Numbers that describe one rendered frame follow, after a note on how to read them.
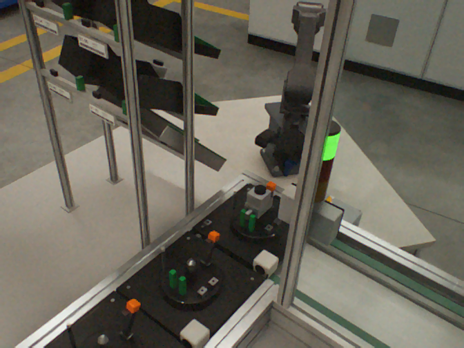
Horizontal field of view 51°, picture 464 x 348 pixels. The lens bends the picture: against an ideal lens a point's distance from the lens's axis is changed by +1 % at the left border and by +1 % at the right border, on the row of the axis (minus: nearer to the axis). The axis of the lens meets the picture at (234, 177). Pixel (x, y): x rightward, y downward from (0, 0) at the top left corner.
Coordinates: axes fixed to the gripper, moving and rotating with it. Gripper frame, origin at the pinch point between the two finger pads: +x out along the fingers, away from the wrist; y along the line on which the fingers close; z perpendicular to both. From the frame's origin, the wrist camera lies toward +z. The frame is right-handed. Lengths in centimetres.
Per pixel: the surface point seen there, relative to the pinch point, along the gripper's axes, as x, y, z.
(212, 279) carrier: 9.0, -4.8, -35.9
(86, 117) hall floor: 109, 207, 80
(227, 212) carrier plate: 12.5, 8.6, -13.7
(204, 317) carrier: 12.5, -8.5, -42.6
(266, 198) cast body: 2.1, -2.2, -12.2
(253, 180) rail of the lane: 13.5, 12.2, 2.9
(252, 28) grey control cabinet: 93, 198, 263
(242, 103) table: 24, 52, 51
